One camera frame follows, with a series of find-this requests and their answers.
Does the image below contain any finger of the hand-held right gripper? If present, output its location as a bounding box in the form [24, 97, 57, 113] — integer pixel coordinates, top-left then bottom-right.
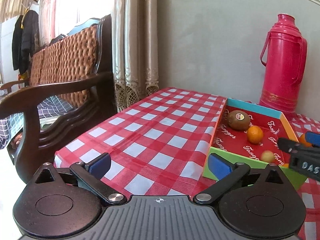
[277, 137, 320, 156]
[304, 131, 320, 148]

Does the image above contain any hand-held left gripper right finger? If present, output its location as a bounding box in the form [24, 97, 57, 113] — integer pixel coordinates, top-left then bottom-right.
[192, 153, 288, 205]

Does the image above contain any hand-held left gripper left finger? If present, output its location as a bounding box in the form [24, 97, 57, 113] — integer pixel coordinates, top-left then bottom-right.
[34, 152, 128, 205]

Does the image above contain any small tan round fruit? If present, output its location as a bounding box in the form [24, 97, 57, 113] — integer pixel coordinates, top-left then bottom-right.
[261, 150, 276, 163]

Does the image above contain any colourful cardboard box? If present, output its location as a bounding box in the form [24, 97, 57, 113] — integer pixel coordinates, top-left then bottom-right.
[202, 98, 309, 191]

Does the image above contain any brown kiwi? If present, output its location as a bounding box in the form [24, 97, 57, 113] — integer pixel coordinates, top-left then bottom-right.
[227, 110, 251, 131]

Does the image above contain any red checkered tablecloth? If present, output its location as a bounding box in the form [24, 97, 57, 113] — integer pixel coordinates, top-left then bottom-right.
[54, 87, 320, 240]

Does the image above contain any plaid cloth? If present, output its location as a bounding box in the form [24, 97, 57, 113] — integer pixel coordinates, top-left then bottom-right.
[0, 95, 73, 151]

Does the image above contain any red thermos flask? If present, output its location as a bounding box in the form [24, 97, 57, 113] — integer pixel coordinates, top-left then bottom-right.
[259, 14, 308, 114]

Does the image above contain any wooden wicker bench sofa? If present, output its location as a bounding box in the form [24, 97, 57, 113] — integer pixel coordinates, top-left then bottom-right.
[0, 14, 118, 184]

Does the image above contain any woven rattan chair cushion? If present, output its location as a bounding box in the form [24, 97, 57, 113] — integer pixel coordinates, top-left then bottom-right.
[29, 25, 100, 108]

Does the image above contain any beige lace curtain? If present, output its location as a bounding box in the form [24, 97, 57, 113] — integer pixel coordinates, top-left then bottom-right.
[111, 0, 160, 113]

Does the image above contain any blue chair back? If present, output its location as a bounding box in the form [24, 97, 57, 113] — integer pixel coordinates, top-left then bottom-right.
[66, 17, 101, 37]

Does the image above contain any black jacket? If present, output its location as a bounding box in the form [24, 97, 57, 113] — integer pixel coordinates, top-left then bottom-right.
[11, 9, 40, 75]

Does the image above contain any white cabinet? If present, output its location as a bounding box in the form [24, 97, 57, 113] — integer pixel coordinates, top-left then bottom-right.
[0, 17, 18, 83]

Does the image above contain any sheer pink curtain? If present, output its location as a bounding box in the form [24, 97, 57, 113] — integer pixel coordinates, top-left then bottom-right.
[39, 0, 116, 46]

